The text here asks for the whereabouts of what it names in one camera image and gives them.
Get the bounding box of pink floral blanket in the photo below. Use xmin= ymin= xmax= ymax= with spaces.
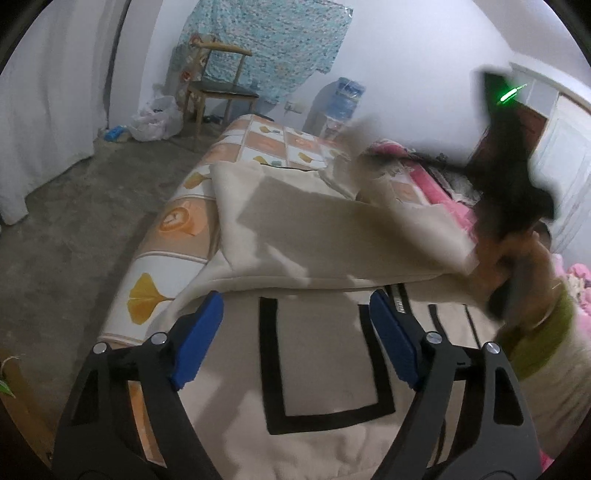
xmin=367 ymin=141 xmax=591 ymax=319

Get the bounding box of wooden chair dark seat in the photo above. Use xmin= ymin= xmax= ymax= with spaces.
xmin=182 ymin=39 xmax=259 ymax=137

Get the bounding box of bed with tiled pattern sheet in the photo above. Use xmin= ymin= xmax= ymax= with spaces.
xmin=99 ymin=113 xmax=476 ymax=467

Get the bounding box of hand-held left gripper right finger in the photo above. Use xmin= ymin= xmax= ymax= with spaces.
xmin=369 ymin=291 xmax=541 ymax=467

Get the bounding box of white curtain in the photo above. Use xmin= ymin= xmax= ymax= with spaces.
xmin=0 ymin=0 xmax=132 ymax=225

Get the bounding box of person's right hand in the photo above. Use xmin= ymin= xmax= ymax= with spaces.
xmin=475 ymin=230 xmax=556 ymax=325

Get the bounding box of grey fuzzy blanket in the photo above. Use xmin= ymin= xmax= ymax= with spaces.
xmin=431 ymin=159 xmax=483 ymax=206

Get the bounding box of teal patterned wall cloth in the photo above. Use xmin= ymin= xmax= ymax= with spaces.
xmin=180 ymin=0 xmax=354 ymax=102

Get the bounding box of person's right forearm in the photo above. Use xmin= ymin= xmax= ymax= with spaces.
xmin=501 ymin=277 xmax=591 ymax=467

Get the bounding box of white water dispenser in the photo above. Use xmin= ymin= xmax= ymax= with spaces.
xmin=318 ymin=117 xmax=352 ymax=139

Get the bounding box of brown wooden door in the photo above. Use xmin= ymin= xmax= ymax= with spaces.
xmin=512 ymin=102 xmax=550 ymax=162

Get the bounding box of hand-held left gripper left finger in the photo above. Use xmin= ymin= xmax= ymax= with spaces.
xmin=52 ymin=291 xmax=225 ymax=467

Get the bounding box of cream zip jacket black trim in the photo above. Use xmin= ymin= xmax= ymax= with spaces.
xmin=171 ymin=161 xmax=509 ymax=480

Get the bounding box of white plastic bag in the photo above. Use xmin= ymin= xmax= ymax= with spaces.
xmin=128 ymin=96 xmax=183 ymax=141

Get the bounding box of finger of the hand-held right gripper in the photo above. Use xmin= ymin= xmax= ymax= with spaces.
xmin=339 ymin=117 xmax=472 ymax=178

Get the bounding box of patterned cloth on chair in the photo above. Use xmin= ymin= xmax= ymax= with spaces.
xmin=178 ymin=34 xmax=204 ymax=100

